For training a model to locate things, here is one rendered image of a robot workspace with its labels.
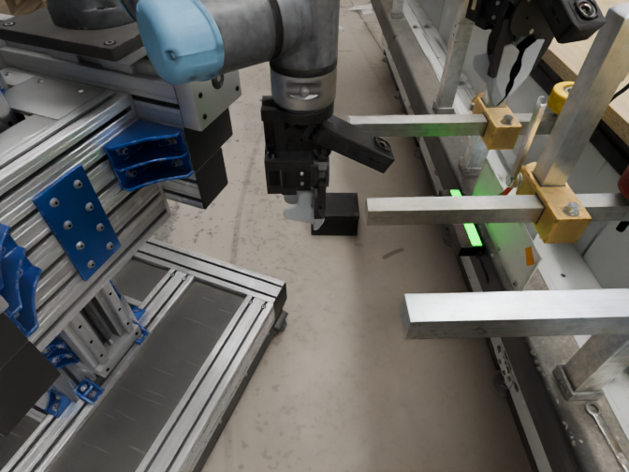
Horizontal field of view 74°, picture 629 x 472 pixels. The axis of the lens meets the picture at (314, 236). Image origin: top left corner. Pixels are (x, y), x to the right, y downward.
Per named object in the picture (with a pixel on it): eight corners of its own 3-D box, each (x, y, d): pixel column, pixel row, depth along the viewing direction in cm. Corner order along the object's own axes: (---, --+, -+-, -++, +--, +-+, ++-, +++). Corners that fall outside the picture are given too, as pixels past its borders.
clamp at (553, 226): (543, 243, 61) (557, 219, 57) (510, 185, 70) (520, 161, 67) (580, 243, 61) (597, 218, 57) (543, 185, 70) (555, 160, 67)
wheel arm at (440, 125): (349, 141, 80) (350, 122, 77) (347, 132, 83) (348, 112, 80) (570, 139, 81) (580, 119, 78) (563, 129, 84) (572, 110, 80)
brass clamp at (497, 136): (484, 150, 79) (492, 126, 75) (464, 114, 88) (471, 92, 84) (516, 150, 79) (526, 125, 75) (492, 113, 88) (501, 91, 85)
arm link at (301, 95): (335, 49, 48) (340, 81, 43) (333, 86, 52) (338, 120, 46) (270, 50, 48) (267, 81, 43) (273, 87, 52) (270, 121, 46)
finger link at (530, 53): (491, 87, 61) (513, 20, 55) (519, 105, 58) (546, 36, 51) (475, 90, 61) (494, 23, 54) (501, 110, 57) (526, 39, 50)
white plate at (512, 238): (516, 298, 69) (539, 258, 61) (470, 196, 87) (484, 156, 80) (519, 298, 69) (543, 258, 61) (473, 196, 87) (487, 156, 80)
